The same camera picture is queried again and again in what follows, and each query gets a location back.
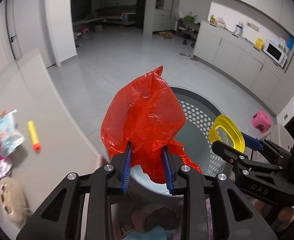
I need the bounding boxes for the yellow rimmed container lid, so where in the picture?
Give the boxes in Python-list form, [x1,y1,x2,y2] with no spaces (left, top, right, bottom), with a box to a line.
[209,114,245,153]

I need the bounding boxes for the beige plush monkey toy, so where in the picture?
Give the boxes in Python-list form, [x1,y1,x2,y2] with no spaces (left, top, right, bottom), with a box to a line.
[0,177,32,226]

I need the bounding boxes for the yellow foam dart orange tip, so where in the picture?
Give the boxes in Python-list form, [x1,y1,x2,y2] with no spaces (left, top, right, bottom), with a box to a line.
[27,121,41,152]

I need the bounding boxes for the red plastic bag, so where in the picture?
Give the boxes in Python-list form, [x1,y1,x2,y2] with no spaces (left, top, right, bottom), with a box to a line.
[100,66,201,184]

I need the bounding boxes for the small pink stool far room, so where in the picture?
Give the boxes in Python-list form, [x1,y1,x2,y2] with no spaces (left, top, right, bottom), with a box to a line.
[81,28,90,36]

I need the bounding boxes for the beige storage box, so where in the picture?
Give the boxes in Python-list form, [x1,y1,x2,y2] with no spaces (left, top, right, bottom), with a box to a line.
[244,124,294,163]

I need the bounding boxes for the pink plastic stool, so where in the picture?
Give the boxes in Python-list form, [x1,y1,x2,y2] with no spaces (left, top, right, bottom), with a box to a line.
[251,110,272,133]

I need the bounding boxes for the grey perforated laundry basket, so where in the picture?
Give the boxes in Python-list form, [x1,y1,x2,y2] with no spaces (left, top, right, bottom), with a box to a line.
[128,87,231,206]

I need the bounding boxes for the crumpled white paper ball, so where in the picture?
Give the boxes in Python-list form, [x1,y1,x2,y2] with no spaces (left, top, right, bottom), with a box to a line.
[0,158,13,179]

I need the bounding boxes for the blue cartoon wet wipes pack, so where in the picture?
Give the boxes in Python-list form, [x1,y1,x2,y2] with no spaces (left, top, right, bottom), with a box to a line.
[0,109,25,158]

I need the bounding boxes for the white lower cabinet run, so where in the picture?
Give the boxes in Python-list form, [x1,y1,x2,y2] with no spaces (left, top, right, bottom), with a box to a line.
[193,21,284,114]

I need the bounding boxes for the white microwave oven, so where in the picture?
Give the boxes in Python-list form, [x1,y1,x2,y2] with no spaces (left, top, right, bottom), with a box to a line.
[262,40,287,68]

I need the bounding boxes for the yellow box on counter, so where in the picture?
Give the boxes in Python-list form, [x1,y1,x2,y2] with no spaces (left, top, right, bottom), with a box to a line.
[255,38,264,50]

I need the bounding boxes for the white bottle on counter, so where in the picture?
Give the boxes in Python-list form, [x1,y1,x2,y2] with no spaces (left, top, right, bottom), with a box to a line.
[234,21,243,36]

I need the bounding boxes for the cardboard box on floor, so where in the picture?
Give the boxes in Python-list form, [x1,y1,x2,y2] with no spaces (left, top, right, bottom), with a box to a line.
[159,31,173,39]

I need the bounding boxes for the green bag on rack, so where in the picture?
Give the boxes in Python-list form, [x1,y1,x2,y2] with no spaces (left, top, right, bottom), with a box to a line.
[184,11,198,23]

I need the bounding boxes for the white door with handle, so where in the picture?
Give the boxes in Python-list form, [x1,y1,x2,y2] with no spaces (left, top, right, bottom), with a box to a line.
[6,0,55,67]

